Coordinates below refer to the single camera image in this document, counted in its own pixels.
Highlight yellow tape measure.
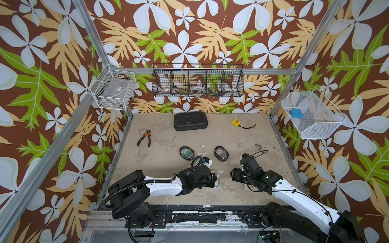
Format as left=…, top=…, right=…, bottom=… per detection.
left=232, top=119, right=256, bottom=130

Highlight white mesh basket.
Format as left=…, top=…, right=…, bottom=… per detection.
left=281, top=88, right=346, bottom=140

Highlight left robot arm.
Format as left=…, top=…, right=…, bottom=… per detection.
left=101, top=165, right=219, bottom=219

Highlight white wire basket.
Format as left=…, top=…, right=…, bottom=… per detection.
left=91, top=65, right=137, bottom=111

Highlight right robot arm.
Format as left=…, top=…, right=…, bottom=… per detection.
left=230, top=154, right=366, bottom=243

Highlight blue object in basket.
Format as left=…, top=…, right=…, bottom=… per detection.
left=289, top=108, right=304, bottom=119

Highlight black wire basket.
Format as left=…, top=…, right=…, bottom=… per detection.
left=151, top=63, right=245, bottom=97

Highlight orange black pliers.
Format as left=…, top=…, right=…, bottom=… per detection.
left=137, top=129, right=152, bottom=147

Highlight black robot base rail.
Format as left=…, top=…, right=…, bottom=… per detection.
left=124, top=205, right=289, bottom=229

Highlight black hard case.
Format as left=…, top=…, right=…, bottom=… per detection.
left=174, top=111, right=208, bottom=131

